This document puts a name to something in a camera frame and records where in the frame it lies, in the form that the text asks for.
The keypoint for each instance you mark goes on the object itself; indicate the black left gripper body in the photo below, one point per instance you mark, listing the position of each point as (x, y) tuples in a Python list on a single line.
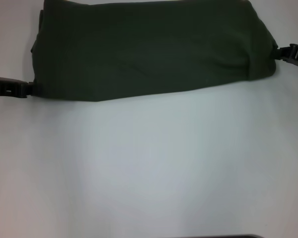
[(0, 86)]

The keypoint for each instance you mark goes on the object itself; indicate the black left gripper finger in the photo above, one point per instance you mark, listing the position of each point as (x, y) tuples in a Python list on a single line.
[(24, 88)]

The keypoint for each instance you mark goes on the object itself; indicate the dark green FREE t-shirt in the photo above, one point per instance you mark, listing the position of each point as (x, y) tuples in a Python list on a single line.
[(151, 49)]

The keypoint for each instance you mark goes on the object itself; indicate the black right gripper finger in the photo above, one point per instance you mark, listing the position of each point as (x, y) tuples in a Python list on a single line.
[(285, 52)]

